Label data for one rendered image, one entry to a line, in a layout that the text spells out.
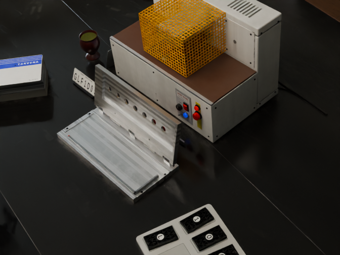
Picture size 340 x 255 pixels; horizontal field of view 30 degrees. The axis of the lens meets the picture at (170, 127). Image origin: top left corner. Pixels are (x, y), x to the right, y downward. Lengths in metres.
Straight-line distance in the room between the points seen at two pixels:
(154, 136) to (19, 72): 0.65
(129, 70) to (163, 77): 0.22
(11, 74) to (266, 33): 1.00
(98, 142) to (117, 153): 0.09
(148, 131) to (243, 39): 0.46
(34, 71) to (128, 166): 0.58
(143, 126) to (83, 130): 0.26
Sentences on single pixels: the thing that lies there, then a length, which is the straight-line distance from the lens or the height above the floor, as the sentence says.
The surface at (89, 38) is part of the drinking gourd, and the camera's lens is 2.63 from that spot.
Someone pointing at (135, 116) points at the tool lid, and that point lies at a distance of 2.24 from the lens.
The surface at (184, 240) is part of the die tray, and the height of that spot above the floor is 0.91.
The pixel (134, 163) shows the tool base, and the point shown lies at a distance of 2.21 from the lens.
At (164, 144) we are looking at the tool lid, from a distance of 2.16.
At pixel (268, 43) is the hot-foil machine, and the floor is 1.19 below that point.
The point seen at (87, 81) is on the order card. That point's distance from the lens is 2.51.
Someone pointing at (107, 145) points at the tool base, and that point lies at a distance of 2.29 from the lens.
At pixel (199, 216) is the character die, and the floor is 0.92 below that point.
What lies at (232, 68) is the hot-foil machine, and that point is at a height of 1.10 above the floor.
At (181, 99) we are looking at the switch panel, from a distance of 2.25.
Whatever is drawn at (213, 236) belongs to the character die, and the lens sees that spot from 2.00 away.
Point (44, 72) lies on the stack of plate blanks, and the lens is 2.59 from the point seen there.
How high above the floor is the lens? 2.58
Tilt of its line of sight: 46 degrees down
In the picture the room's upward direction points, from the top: 7 degrees counter-clockwise
